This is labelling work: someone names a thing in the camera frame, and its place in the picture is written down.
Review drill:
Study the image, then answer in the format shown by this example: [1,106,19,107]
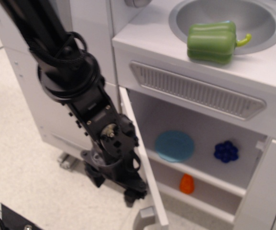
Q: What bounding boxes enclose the white toy kitchen cabinet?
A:
[0,0,276,230]

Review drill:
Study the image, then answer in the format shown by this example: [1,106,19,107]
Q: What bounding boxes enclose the light blue toy plate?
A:
[155,130,195,163]

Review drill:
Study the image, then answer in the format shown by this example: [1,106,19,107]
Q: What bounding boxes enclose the blue toy grapes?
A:
[213,141,239,163]

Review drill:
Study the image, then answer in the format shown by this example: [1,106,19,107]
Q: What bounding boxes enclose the white cabinet door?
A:
[233,139,276,230]
[119,87,169,230]

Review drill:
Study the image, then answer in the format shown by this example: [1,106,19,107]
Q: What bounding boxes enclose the orange toy carrot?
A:
[179,174,195,195]

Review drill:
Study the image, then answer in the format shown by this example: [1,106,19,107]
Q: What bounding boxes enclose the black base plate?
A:
[0,204,42,230]

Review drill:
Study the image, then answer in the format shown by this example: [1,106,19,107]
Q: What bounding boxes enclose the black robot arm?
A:
[0,0,147,207]

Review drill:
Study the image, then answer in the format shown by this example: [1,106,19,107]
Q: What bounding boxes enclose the silver round sink basin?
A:
[169,0,276,55]

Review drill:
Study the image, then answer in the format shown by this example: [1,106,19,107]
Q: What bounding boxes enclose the green toy bell pepper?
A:
[187,21,252,64]

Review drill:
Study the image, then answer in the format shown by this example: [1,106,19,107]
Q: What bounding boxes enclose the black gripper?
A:
[80,147,149,208]

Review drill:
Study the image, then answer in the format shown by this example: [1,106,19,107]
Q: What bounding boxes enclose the grey cabinet door handle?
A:
[132,206,156,230]

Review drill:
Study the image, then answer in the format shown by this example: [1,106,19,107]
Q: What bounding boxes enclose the aluminium extrusion foot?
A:
[57,152,76,170]

